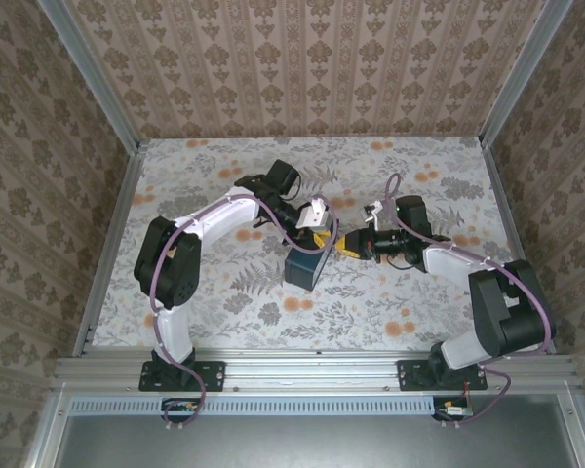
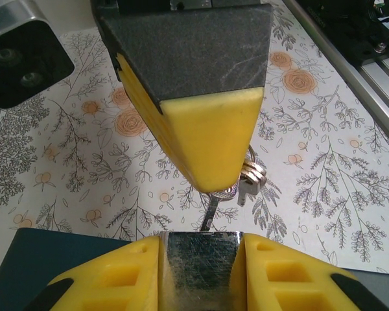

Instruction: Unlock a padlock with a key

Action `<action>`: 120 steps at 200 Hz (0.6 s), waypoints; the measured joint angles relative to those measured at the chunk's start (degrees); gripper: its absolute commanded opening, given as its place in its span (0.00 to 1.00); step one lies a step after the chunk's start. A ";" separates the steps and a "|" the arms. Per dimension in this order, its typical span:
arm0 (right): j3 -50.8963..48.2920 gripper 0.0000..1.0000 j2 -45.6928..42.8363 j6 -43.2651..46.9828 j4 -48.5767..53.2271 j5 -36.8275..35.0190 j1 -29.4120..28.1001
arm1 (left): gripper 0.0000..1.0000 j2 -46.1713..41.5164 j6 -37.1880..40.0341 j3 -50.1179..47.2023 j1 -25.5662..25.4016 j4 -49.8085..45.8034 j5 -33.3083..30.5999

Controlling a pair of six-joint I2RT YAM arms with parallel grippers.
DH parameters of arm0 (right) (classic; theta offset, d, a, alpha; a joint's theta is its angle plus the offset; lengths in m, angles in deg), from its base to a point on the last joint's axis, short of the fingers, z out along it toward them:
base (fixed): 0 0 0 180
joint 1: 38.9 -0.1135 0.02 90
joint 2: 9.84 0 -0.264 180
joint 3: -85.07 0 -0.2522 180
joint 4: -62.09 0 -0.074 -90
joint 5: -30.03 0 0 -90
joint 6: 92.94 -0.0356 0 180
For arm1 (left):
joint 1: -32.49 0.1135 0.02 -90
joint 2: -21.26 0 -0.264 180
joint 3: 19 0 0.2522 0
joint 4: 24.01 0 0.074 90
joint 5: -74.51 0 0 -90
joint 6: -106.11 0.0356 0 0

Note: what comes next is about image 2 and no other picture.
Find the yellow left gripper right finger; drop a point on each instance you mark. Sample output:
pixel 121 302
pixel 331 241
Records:
pixel 295 282

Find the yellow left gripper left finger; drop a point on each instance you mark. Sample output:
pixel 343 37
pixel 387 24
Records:
pixel 116 278

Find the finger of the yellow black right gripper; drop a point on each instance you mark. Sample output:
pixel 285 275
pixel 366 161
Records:
pixel 207 97
pixel 142 107

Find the blue starry painted tin box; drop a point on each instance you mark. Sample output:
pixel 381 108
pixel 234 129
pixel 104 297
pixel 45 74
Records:
pixel 52 252

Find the silver padlock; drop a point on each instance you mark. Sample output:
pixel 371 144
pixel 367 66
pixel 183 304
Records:
pixel 201 265

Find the silver key bunch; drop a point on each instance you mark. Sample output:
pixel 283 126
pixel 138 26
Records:
pixel 251 176

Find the floral table mat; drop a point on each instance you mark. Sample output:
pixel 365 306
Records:
pixel 311 178

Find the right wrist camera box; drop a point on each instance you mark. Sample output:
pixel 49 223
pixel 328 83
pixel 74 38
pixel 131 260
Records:
pixel 19 64

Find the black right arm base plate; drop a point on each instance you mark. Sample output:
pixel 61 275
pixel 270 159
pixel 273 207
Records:
pixel 343 35

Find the aluminium mounting rail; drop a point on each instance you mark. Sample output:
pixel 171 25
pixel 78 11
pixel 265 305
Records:
pixel 369 81

